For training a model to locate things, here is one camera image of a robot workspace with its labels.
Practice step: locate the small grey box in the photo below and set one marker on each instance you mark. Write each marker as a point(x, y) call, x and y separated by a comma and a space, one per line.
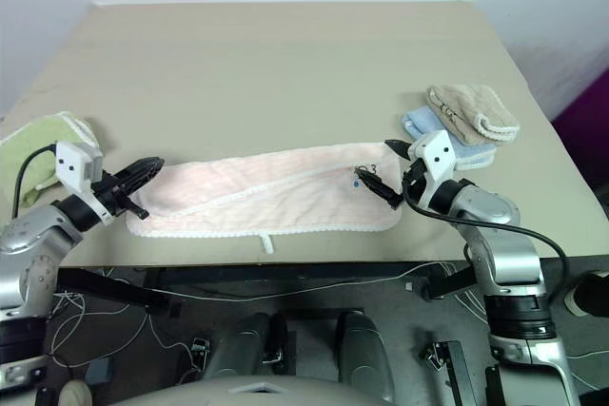
point(100, 373)

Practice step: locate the white and black round object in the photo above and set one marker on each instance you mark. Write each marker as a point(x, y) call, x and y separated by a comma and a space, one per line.
point(571, 296)

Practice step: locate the purple object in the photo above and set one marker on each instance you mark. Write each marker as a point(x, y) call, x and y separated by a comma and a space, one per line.
point(590, 140)

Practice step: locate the folded light blue towel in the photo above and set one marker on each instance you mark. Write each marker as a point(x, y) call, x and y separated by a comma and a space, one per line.
point(418, 121)

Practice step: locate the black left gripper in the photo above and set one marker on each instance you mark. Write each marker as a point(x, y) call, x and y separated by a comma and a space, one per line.
point(108, 192)

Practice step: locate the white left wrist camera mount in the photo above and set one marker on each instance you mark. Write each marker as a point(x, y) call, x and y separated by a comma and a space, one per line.
point(71, 159)

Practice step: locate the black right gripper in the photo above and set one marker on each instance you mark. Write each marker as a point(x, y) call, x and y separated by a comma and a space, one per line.
point(415, 182)

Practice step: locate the grey rounded robot leg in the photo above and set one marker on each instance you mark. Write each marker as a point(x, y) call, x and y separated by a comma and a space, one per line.
point(364, 349)
point(247, 344)

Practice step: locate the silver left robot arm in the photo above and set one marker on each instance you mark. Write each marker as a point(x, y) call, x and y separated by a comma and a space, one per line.
point(28, 244)

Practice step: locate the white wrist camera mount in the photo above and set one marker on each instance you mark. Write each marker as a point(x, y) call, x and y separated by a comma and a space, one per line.
point(71, 159)
point(438, 151)

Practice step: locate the grey robot torso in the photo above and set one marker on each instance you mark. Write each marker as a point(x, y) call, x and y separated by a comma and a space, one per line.
point(238, 394)

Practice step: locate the pink towel with white trim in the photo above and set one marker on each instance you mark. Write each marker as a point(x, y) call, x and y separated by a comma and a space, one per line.
point(285, 197)

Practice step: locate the green towel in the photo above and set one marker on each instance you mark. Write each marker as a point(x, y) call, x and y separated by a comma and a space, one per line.
point(33, 140)

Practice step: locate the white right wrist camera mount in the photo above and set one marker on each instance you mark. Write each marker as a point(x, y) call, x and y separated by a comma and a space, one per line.
point(438, 151)

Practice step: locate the beige round object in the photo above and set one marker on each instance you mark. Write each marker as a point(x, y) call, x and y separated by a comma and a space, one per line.
point(76, 394)

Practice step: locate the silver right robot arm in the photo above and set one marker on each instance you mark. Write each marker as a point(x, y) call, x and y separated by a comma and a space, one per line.
point(514, 258)

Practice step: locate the folded beige towel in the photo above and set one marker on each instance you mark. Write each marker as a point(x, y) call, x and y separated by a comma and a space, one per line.
point(471, 111)

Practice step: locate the black post with clamp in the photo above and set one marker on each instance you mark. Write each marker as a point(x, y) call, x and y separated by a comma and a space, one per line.
point(452, 368)

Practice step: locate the black table frame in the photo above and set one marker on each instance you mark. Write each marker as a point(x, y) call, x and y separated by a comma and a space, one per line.
point(285, 275)

